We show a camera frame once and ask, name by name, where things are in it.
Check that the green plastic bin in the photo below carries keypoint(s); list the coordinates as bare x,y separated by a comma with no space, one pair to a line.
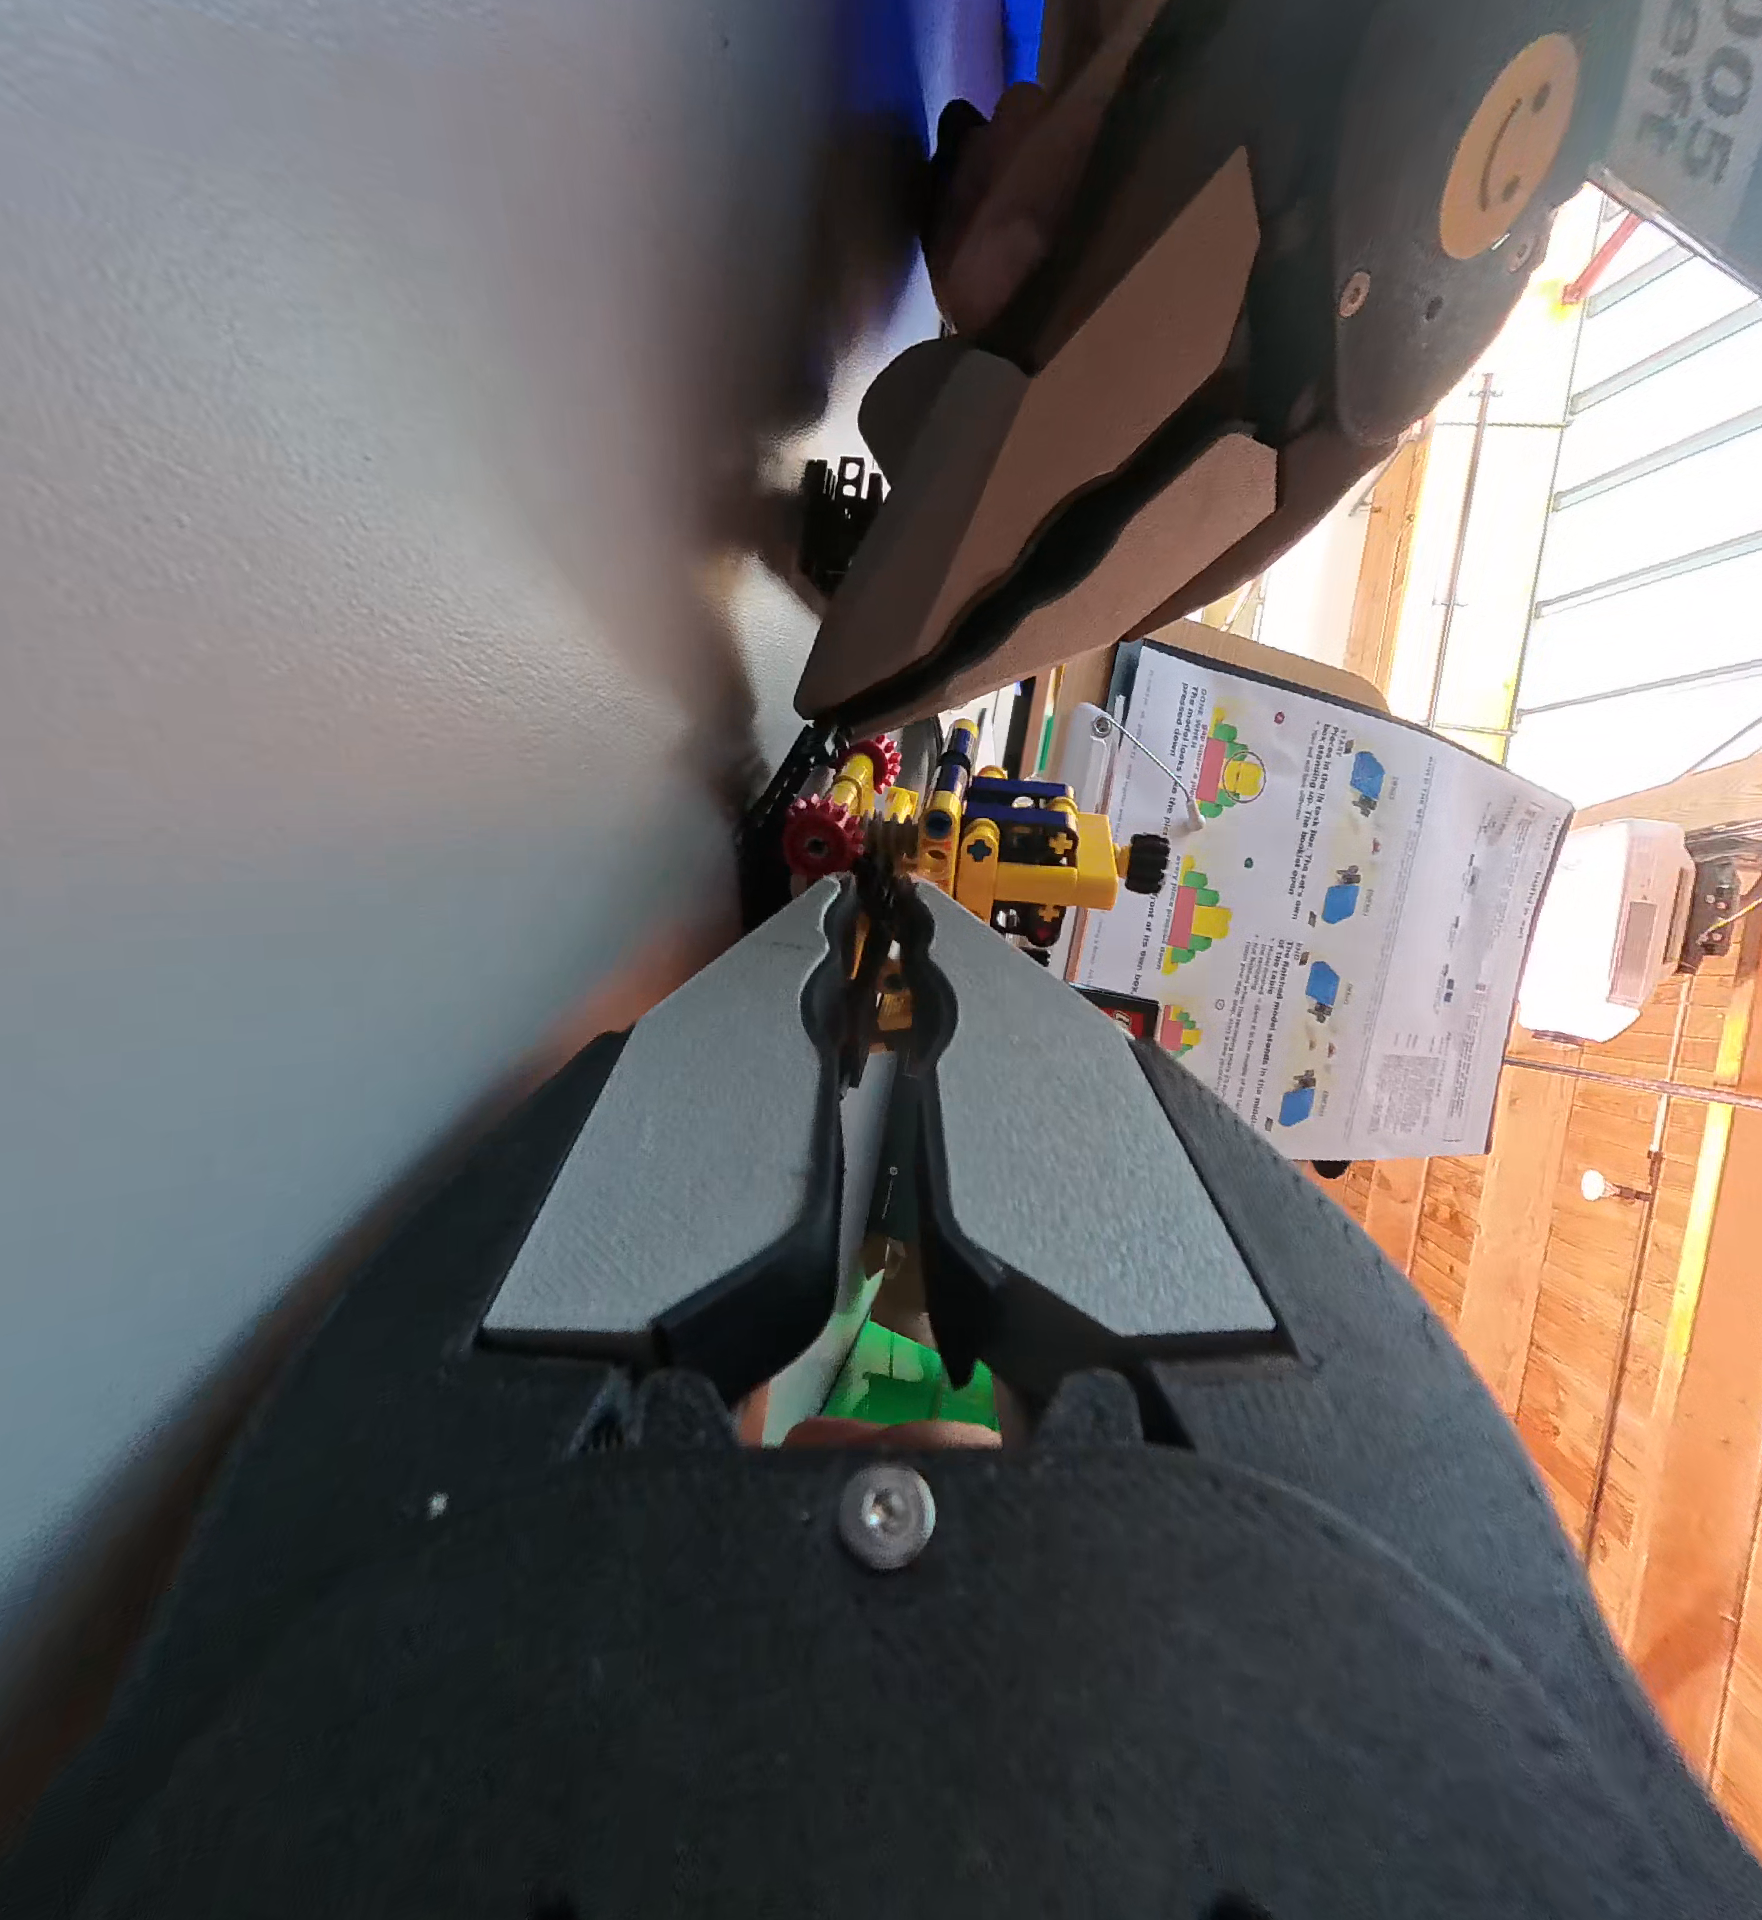
890,1372

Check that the large window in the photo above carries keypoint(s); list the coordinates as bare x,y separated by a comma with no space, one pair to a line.
1692,494

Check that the printed instruction sheet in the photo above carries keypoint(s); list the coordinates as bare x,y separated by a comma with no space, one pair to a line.
1361,930

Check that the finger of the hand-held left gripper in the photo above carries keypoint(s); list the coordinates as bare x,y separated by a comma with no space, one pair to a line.
1001,481
1181,525

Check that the yellow lego bulldozer model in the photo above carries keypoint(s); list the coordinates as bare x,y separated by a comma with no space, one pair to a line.
1017,855

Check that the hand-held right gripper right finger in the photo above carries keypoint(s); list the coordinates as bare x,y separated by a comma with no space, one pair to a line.
1105,1185

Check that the person's left hand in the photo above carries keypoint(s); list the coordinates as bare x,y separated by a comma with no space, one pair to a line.
1017,224

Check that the blue plastic bin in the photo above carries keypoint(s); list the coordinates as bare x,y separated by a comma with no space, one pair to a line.
970,45

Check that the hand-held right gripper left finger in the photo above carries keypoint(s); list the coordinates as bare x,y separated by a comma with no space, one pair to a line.
655,1185

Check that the white wall device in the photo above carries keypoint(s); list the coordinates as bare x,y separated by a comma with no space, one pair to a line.
1602,930

